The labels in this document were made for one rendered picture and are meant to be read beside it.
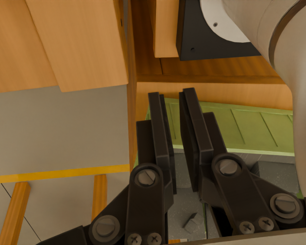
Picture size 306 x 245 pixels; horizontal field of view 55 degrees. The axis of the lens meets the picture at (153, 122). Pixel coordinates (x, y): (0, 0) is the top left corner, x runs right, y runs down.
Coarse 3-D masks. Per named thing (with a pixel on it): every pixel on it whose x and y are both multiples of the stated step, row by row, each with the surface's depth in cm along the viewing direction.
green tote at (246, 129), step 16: (176, 112) 74; (224, 112) 78; (240, 112) 79; (256, 112) 81; (272, 112) 81; (288, 112) 83; (176, 128) 69; (224, 128) 73; (240, 128) 74; (256, 128) 75; (272, 128) 77; (288, 128) 78; (176, 144) 65; (240, 144) 69; (256, 144) 71; (272, 144) 72; (288, 144) 73
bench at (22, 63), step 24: (0, 0) 48; (24, 0) 49; (120, 0) 76; (0, 24) 51; (24, 24) 52; (0, 48) 54; (24, 48) 55; (0, 72) 58; (24, 72) 58; (48, 72) 59
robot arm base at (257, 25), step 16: (208, 0) 48; (224, 0) 47; (240, 0) 41; (256, 0) 38; (272, 0) 35; (288, 0) 33; (208, 16) 50; (224, 16) 50; (240, 16) 42; (256, 16) 37; (272, 16) 34; (224, 32) 52; (240, 32) 53; (256, 32) 38; (272, 32) 34; (256, 48) 40
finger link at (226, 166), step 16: (224, 160) 11; (240, 160) 11; (224, 176) 10; (240, 176) 10; (224, 192) 10; (240, 192) 10; (256, 192) 10; (224, 208) 10; (240, 208) 9; (256, 208) 9; (224, 224) 11; (240, 224) 9; (256, 224) 9; (272, 224) 9
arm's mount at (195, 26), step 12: (180, 0) 53; (192, 0) 49; (180, 12) 53; (192, 12) 50; (180, 24) 54; (192, 24) 52; (204, 24) 52; (180, 36) 54; (192, 36) 53; (204, 36) 53; (216, 36) 54; (180, 48) 55; (192, 48) 55; (204, 48) 55; (216, 48) 55; (228, 48) 56; (240, 48) 56; (252, 48) 57; (180, 60) 56
